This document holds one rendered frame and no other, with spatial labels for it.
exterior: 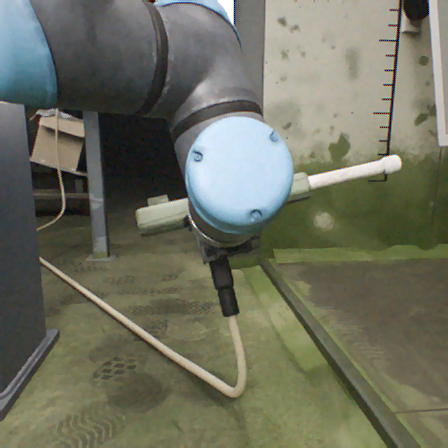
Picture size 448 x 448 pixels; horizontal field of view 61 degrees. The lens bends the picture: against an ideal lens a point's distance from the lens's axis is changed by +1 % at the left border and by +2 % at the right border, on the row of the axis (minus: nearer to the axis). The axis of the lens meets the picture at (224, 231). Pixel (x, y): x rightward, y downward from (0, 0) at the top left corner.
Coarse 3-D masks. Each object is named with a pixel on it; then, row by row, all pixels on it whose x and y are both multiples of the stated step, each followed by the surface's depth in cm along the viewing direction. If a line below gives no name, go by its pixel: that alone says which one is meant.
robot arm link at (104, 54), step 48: (0, 0) 21; (48, 0) 23; (96, 0) 25; (0, 48) 22; (48, 48) 23; (96, 48) 25; (144, 48) 28; (0, 96) 25; (48, 96) 26; (96, 96) 28; (144, 96) 30
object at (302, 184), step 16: (384, 160) 69; (304, 176) 66; (320, 176) 67; (336, 176) 67; (352, 176) 68; (304, 192) 66; (144, 208) 63; (160, 208) 63; (176, 208) 63; (144, 224) 62; (160, 224) 63; (176, 224) 63; (224, 272) 63; (224, 288) 63; (224, 304) 63
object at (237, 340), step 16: (64, 208) 235; (48, 224) 221; (80, 288) 121; (128, 320) 97; (144, 336) 89; (240, 336) 63; (240, 352) 62; (192, 368) 74; (240, 368) 63; (224, 384) 68; (240, 384) 63
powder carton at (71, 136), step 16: (48, 112) 257; (48, 128) 261; (64, 128) 259; (80, 128) 263; (48, 144) 263; (64, 144) 265; (80, 144) 269; (48, 160) 265; (64, 160) 267; (80, 160) 283
